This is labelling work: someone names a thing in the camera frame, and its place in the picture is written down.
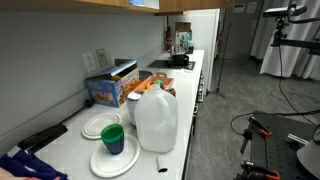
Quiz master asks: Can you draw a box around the red soda can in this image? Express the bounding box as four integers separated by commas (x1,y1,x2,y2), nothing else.
166,88,176,97

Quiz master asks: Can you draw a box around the orange checkered toy basket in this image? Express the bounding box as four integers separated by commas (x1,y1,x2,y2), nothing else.
135,72,174,92

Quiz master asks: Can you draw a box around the translucent plastic milk jug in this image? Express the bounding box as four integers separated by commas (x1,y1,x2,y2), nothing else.
134,84,178,153

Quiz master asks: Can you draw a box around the dark round pan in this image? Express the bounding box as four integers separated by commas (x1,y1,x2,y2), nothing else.
139,70,153,80

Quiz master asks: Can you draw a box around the white steel tumbler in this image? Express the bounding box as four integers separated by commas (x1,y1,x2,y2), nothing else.
126,91,142,125

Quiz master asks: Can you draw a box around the black induction cooktop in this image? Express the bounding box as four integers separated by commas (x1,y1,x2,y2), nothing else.
148,60,195,70

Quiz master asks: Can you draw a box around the black pot on stove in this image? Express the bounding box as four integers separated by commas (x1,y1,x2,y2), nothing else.
171,53,189,65

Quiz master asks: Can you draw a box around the blue toy food box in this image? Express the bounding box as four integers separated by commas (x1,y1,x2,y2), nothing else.
84,60,139,108

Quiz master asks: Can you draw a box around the red fire extinguisher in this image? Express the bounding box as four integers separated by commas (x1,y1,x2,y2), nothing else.
165,25,172,51

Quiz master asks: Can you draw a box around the cardboard box on counter end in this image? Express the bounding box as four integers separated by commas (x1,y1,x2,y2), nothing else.
175,22,192,53

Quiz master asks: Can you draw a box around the green and blue cup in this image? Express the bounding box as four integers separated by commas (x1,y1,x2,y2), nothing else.
100,124,124,155

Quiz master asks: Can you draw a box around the small white black cylinder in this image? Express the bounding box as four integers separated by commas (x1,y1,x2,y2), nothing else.
156,156,168,173

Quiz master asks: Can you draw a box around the white plate under cup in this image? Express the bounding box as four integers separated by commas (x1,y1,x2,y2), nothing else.
90,134,140,178

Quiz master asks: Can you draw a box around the black perforated robot table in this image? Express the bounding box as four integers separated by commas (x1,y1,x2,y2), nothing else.
250,111,318,180

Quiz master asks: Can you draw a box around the white curtain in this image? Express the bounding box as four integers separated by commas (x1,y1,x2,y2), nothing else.
250,0,320,80

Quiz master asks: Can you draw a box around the blue and white cloth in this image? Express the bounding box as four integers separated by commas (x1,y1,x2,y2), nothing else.
0,146,68,180

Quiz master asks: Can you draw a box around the beige wall switch plate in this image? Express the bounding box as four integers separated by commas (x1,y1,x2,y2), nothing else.
96,49,107,67

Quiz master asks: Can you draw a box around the white plate near wall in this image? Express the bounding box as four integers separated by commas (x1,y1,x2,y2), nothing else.
81,113,122,140

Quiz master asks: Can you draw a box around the white wall power outlet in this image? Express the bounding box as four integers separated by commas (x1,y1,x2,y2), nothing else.
82,52,96,72

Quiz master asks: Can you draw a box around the orange handled clamp upper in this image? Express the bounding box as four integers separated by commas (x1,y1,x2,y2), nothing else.
240,116,273,155

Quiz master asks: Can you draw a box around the orange handled clamp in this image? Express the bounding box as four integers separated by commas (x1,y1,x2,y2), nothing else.
233,161,280,180
240,116,273,155

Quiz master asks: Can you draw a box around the orange handled clamp lower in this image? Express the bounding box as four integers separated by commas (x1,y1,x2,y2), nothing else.
233,161,280,180

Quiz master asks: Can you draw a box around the black power cable on floor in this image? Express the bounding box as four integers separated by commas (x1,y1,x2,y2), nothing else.
229,43,320,136

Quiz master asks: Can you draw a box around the black flat device by wall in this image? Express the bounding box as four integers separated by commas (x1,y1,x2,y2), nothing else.
18,124,68,154

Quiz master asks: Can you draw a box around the black camera on stand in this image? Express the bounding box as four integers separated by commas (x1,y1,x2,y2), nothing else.
263,5,309,48

